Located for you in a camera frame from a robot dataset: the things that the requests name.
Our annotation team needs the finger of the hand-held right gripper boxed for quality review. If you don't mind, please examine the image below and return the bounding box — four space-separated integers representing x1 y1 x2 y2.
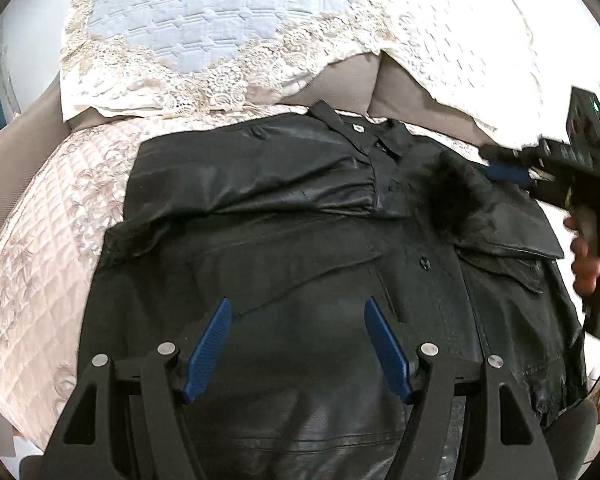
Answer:
485 160 537 190
480 143 542 162

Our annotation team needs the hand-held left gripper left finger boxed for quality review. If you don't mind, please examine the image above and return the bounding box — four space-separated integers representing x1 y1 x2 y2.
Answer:
39 297 233 480

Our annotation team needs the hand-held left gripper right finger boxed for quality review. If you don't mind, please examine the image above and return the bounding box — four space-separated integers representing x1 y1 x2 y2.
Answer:
362 297 562 480

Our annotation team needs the black leather jacket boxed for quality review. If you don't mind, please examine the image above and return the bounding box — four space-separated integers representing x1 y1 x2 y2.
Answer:
77 101 589 480

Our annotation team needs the person's right hand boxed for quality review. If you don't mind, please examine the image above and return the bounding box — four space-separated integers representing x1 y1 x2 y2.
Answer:
563 214 600 298

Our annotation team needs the white lace-trimmed backrest cover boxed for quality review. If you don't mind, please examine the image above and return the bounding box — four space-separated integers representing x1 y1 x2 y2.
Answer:
325 0 600 153

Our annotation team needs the beige sofa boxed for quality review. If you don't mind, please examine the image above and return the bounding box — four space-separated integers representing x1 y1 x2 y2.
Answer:
0 52 498 171

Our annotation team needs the pink quilted floral sofa cover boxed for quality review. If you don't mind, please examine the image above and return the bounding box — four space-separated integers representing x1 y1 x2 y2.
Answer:
0 104 486 443

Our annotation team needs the person's dark trouser leg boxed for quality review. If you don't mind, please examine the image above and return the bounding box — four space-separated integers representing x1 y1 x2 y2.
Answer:
542 394 600 480

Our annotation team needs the blue lace-trimmed backrest cover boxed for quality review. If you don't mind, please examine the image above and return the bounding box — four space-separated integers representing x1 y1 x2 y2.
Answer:
59 0 396 122

